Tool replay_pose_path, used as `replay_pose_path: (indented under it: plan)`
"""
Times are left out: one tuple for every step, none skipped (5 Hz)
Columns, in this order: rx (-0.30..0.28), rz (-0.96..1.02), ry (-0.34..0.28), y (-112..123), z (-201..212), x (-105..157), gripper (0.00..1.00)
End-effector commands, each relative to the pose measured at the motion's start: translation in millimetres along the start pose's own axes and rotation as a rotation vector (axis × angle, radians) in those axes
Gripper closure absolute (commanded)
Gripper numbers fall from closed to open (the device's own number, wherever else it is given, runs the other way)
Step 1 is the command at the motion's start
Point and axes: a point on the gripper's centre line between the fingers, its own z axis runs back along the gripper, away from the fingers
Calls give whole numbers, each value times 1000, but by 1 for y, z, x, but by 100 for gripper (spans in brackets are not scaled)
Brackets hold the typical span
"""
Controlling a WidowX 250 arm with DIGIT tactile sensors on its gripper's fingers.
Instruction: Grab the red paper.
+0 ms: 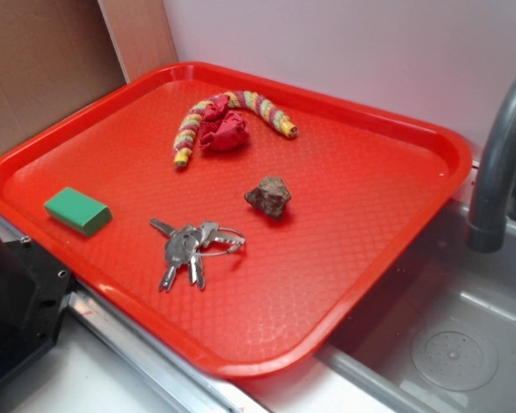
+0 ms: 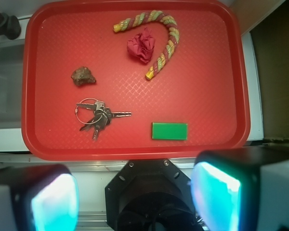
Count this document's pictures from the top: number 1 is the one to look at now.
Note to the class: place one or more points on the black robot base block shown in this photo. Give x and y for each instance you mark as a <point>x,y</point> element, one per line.
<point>34,291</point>

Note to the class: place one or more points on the crumpled red paper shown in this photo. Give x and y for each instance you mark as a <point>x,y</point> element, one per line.
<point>222,128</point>

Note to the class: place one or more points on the brown rock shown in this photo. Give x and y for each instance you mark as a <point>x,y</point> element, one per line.
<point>270,196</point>

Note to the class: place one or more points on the red plastic tray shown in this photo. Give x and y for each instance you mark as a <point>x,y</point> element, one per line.
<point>364,183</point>

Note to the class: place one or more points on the silver key bunch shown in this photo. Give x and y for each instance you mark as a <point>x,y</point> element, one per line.
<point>187,246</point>

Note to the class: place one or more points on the green rectangular block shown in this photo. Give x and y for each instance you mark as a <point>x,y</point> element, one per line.
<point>78,211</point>

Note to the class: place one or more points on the grey curved faucet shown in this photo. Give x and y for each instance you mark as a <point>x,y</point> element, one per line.
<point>493,201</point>

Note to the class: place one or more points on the grey plastic sink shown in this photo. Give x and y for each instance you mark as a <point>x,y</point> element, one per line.
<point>436,334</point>

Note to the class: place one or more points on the brown cardboard panel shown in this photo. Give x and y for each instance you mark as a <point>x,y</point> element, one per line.
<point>57,57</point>

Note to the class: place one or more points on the multicolour braided rope toy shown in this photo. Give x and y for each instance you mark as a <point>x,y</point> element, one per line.
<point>187,136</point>

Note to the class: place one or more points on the silver metal rail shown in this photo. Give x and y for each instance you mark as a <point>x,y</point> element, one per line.
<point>100,362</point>

